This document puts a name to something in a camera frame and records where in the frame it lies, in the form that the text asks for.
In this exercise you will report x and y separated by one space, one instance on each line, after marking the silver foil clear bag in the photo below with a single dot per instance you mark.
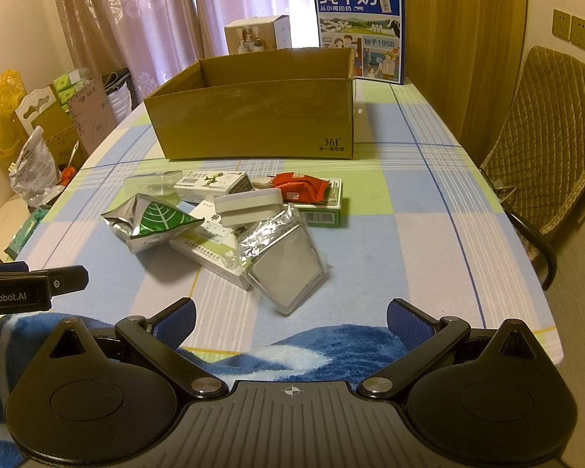
285 263

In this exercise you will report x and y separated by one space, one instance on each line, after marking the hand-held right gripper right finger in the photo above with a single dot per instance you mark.
409 324

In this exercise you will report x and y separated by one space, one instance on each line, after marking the stack of white bowls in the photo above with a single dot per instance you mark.
119 97

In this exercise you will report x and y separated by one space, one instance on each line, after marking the clear plastic packet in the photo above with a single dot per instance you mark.
151 184

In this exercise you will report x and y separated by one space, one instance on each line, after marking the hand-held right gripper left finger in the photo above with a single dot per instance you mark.
175 322

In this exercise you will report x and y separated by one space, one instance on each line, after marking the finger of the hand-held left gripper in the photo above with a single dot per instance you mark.
7 267
68 280

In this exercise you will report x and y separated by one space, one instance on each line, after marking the brown wooden door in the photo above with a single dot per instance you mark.
458 34

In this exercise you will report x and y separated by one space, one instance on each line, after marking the small beige product box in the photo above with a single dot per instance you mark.
256 34

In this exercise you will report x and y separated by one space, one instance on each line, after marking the beige wall socket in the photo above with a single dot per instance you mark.
561 23
581 33

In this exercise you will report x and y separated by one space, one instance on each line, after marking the brown cardboard carton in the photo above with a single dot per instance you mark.
78 112

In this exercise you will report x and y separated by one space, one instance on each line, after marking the green flat box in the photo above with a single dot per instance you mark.
27 234

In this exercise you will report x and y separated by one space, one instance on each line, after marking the checked tablecloth desktop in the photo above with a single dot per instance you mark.
409 234

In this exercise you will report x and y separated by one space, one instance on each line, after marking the chair with quilted cover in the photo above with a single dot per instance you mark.
541 126

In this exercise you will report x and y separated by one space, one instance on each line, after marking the orange small object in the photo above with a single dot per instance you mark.
67 174

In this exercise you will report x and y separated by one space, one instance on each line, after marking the blue milk carton box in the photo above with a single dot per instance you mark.
360 29

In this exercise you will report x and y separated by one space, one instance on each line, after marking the red snack packet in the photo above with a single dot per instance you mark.
304 187

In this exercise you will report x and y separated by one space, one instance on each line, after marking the green leaf foil packet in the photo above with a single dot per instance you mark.
156 222

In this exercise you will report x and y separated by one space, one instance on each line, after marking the long white medicine box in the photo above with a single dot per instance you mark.
209 253

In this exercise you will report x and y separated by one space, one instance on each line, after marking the brown cardboard box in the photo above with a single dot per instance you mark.
253 117

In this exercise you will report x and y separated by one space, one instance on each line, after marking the pink lace curtain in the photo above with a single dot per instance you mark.
175 19

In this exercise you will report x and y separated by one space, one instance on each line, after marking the white medicine box green bird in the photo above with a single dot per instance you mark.
209 184

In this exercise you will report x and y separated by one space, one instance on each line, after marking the green tissue pack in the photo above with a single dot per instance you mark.
70 85

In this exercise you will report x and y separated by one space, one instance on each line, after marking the white rectangular box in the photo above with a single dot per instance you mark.
248 204

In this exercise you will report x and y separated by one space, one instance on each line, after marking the white plastic bag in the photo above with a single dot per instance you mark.
34 165

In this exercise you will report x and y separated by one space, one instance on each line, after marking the blue white fleece clothing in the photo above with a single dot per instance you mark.
282 351

